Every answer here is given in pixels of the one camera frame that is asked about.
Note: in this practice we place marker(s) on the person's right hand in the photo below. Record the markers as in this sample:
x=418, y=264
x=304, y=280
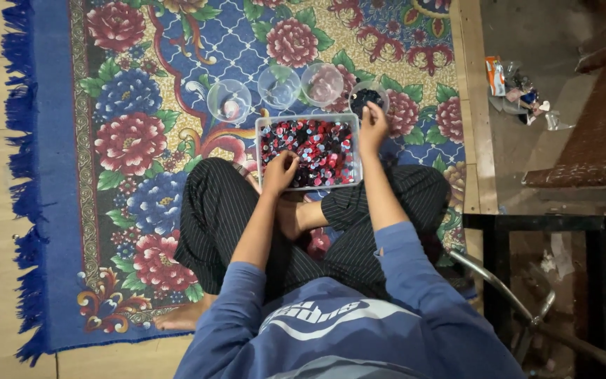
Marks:
x=373, y=131

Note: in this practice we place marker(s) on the person's left hand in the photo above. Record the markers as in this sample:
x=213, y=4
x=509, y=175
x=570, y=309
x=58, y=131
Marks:
x=280, y=172

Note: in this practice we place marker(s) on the person's right fingers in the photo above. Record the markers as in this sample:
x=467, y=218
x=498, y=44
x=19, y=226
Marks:
x=375, y=111

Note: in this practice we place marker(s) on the person's left fingers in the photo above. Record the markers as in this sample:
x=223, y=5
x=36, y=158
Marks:
x=288, y=159

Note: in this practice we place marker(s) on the heap of dark buttons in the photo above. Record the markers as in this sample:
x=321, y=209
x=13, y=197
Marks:
x=360, y=99

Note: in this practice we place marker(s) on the clear bowl with dark buttons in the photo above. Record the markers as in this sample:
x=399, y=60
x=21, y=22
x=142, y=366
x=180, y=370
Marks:
x=355, y=90

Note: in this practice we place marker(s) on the heap of red black buttons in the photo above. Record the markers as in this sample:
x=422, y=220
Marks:
x=321, y=150

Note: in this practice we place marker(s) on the clear rectangular plastic tray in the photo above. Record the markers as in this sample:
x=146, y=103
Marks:
x=309, y=117

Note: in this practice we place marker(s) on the clear plastic bowl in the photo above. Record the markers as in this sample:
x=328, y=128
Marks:
x=279, y=87
x=229, y=101
x=322, y=84

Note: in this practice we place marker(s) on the person's bare foot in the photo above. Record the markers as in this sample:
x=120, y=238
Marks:
x=295, y=218
x=184, y=316

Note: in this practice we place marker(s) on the person's black striped trousers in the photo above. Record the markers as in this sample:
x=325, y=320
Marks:
x=219, y=221

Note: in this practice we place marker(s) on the heap of litter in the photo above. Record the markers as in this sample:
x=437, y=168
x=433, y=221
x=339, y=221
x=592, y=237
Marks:
x=518, y=97

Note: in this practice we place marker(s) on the person's blue sweatshirt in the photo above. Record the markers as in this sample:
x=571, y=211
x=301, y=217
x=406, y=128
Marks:
x=334, y=326

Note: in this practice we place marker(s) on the shiny metal tube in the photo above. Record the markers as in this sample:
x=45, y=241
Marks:
x=497, y=287

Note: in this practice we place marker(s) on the brown wooden furniture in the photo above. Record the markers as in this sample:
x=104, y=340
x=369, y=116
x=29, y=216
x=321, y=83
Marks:
x=597, y=131

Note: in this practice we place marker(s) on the blue floral fringed rug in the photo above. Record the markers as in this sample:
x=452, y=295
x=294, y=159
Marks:
x=56, y=158

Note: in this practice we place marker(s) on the black metal frame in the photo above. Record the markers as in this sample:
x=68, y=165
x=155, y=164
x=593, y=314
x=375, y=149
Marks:
x=497, y=263

